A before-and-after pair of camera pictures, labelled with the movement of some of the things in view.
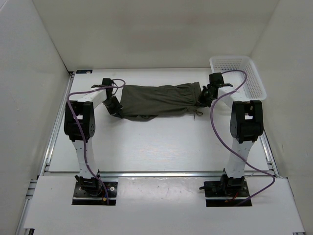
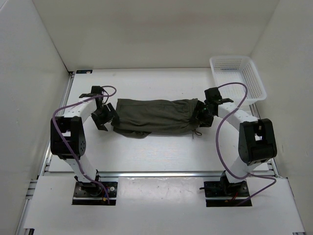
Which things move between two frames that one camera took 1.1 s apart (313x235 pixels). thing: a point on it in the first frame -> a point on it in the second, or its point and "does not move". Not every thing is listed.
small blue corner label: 84,71 does not move
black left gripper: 116,111 -> 112,113
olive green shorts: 144,102 -> 140,118
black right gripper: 201,101 -> 205,122
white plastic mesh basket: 253,88 does not move
